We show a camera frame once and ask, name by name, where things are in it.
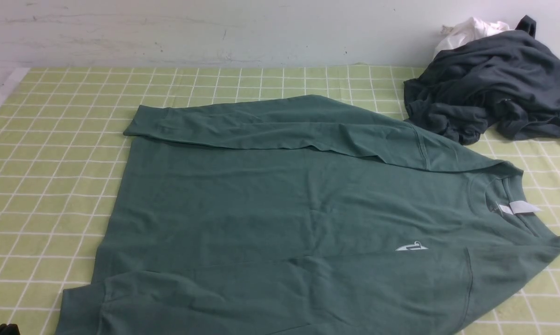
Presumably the dark grey crumpled garment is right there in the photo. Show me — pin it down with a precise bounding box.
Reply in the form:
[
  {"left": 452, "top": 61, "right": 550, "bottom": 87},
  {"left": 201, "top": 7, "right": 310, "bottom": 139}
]
[{"left": 404, "top": 15, "right": 560, "bottom": 146}]

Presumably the white crumpled cloth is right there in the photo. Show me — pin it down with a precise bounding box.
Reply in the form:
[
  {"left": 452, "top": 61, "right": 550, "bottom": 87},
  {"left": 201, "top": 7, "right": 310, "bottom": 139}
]
[{"left": 433, "top": 17, "right": 512, "bottom": 57}]

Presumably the green checkered tablecloth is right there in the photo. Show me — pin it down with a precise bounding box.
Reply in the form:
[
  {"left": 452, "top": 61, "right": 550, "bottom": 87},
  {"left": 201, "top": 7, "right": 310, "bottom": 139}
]
[{"left": 0, "top": 64, "right": 560, "bottom": 335}]

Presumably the green long-sleeve shirt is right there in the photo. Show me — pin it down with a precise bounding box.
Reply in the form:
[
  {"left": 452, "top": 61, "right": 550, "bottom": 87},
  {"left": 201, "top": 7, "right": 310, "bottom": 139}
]
[{"left": 55, "top": 95, "right": 560, "bottom": 335}]

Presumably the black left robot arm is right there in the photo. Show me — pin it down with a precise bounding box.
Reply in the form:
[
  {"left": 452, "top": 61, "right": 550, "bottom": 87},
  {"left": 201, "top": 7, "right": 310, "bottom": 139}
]
[{"left": 0, "top": 323, "right": 20, "bottom": 335}]

